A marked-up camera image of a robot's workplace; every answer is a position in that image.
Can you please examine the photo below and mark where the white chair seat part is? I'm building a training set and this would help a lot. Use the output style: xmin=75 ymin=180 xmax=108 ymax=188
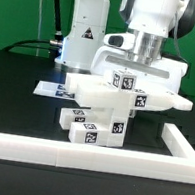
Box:
xmin=92 ymin=107 xmax=130 ymax=147

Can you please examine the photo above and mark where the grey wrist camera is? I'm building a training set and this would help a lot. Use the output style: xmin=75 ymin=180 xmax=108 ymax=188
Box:
xmin=104 ymin=33 xmax=136 ymax=50

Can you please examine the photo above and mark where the white chair back frame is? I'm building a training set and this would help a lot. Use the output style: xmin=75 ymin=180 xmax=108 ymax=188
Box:
xmin=65 ymin=73 xmax=193 ymax=112

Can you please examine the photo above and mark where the small tagged cube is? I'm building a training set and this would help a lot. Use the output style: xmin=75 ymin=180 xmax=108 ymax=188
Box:
xmin=111 ymin=69 xmax=137 ymax=91

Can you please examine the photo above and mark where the black cable bundle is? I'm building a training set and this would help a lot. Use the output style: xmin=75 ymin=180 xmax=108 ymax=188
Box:
xmin=0 ymin=34 xmax=62 ymax=60

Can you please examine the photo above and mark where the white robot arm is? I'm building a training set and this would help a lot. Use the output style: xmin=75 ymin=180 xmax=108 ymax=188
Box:
xmin=55 ymin=0 xmax=195 ymax=92

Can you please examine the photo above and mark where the white U-shaped fence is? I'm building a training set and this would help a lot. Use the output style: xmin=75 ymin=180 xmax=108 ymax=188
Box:
xmin=0 ymin=123 xmax=195 ymax=184

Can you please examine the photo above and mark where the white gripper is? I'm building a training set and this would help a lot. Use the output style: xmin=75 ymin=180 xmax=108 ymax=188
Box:
xmin=90 ymin=46 xmax=188 ymax=93

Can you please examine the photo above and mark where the white marker base plate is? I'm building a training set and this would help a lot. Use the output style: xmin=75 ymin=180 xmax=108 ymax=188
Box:
xmin=34 ymin=81 xmax=75 ymax=100

